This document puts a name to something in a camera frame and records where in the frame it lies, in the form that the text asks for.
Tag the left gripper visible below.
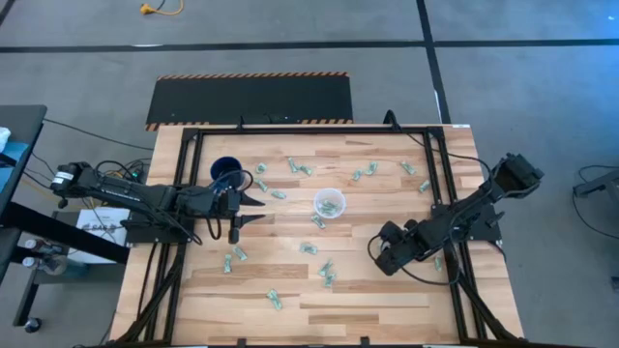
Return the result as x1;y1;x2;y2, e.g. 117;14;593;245
212;186;267;245

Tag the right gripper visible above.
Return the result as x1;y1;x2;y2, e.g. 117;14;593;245
373;218;427;277

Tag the clear plastic round bin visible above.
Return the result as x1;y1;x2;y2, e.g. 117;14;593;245
312;187;347;220

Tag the dark blue ceramic mug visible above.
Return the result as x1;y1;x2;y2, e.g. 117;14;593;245
209;155;245;190

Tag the small black box device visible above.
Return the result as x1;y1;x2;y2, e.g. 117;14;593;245
240;113;292;126

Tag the black hazard-striped floor mat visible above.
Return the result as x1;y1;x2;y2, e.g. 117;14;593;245
145;71;355;132

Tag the white printed box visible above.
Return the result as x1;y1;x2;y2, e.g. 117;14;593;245
72;206;132;265

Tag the blue box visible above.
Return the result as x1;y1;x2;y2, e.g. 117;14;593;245
0;140;30;194

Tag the black side desk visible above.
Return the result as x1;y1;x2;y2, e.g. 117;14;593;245
0;103;132;334

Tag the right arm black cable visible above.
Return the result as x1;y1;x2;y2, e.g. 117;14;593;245
367;234;461;287

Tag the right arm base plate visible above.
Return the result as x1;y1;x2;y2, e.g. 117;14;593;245
431;201;504;244

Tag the black aluminium table frame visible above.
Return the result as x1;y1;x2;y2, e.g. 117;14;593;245
108;123;528;348

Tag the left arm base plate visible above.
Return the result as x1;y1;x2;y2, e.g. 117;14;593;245
124;206;197;245

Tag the black power cable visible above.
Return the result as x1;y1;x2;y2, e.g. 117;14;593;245
383;109;494;170

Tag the thin black floor cable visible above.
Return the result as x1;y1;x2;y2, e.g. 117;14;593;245
42;117;155;151

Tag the yellow extension cable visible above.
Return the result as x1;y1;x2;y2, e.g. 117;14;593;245
139;0;186;17

